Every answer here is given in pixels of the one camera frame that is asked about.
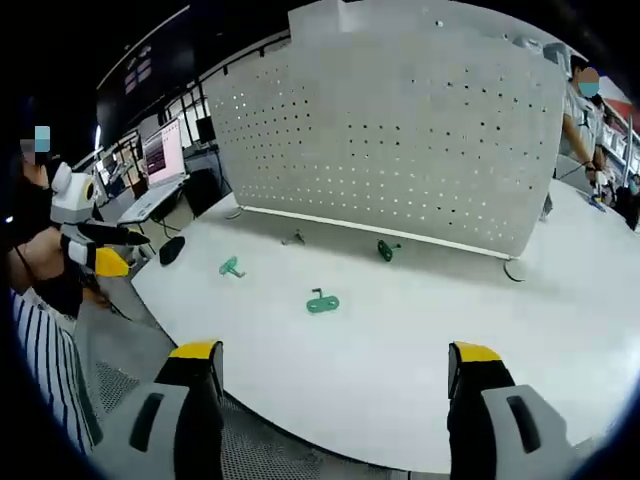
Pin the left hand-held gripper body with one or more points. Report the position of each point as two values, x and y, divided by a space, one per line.
72 202

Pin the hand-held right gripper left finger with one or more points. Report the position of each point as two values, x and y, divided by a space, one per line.
145 430

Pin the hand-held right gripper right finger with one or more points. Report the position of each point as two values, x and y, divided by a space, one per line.
525 430

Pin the grey metal hook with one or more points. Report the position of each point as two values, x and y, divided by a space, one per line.
298 236

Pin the dark green hook assembly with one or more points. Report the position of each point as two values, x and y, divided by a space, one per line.
384 251

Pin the white perforated mounting plate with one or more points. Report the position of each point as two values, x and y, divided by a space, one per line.
375 150

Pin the black oval object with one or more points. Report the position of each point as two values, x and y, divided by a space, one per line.
171 251

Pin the white laptop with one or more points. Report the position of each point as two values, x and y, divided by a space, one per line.
162 150

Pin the striped shirt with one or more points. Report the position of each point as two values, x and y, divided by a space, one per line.
45 370

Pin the black computer monitor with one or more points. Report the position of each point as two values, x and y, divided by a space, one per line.
206 130

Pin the large black wall display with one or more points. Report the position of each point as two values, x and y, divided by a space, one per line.
150 65

